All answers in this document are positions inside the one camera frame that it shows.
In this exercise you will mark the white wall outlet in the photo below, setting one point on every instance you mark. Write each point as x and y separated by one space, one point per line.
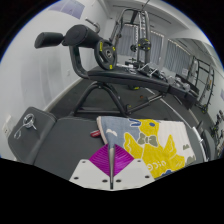
7 125

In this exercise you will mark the purple wall poster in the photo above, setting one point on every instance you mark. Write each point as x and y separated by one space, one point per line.
70 7

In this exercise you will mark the grey steel power rack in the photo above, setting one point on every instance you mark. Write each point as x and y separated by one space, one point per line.
146 23

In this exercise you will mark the black upright panel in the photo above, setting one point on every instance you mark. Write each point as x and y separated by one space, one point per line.
188 96

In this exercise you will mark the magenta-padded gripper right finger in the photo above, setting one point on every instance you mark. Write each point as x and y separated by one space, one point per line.
133 173

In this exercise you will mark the small red object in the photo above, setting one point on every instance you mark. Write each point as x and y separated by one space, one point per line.
95 133

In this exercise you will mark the small black yellow weight plate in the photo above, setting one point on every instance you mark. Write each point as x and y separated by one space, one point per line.
143 44

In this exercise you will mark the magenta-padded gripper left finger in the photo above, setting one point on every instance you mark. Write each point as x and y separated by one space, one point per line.
90 173

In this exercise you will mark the grey window curtain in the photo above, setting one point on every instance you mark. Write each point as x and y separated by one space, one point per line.
156 46
178 58

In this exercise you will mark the black steel squat rack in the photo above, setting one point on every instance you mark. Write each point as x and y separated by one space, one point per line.
210 86

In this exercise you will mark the yellow grey printed towel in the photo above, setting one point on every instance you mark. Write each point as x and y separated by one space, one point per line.
150 146

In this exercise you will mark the black bench with roller pads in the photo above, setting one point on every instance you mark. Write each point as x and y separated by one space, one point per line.
126 77

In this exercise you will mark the black padded weight bench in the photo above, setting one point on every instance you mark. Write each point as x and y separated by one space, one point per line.
66 143

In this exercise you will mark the large black yellow weight plate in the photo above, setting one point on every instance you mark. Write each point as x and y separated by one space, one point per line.
106 54

